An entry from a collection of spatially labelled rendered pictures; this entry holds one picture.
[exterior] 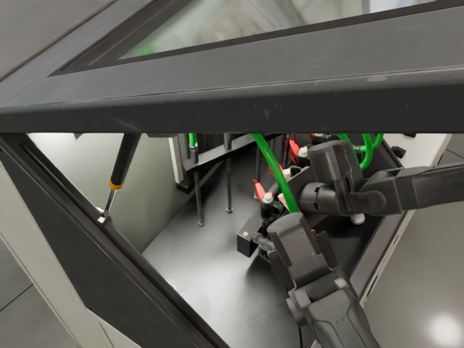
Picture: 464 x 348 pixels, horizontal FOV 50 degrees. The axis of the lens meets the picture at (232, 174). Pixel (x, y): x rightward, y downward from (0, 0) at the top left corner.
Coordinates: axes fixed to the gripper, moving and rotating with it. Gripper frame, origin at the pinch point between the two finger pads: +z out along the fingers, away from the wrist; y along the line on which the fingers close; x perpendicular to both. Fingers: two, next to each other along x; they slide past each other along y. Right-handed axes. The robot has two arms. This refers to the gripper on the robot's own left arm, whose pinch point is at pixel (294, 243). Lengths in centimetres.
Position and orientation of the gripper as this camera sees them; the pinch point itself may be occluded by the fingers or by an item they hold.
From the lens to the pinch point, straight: 90.7
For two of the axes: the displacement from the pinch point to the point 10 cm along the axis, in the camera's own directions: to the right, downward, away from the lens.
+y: -9.4, 3.5, 0.3
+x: 3.5, 9.2, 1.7
